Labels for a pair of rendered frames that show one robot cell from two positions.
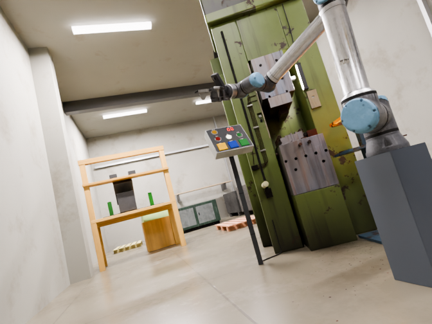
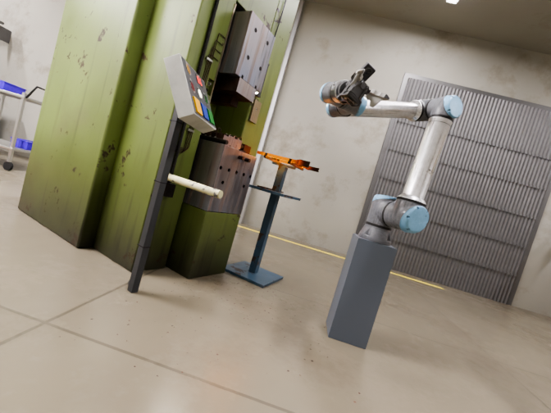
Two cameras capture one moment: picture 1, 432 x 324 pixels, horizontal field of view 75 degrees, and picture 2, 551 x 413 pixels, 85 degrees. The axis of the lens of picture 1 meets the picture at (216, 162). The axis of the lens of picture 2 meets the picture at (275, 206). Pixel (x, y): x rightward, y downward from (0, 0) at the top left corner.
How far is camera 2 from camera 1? 1.65 m
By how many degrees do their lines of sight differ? 68
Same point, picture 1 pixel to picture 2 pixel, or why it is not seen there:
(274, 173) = (184, 166)
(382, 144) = (387, 238)
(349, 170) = not seen: hidden behind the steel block
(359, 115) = (419, 220)
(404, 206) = (379, 289)
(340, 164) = not seen: hidden behind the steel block
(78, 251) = not seen: outside the picture
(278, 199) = (170, 201)
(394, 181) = (384, 270)
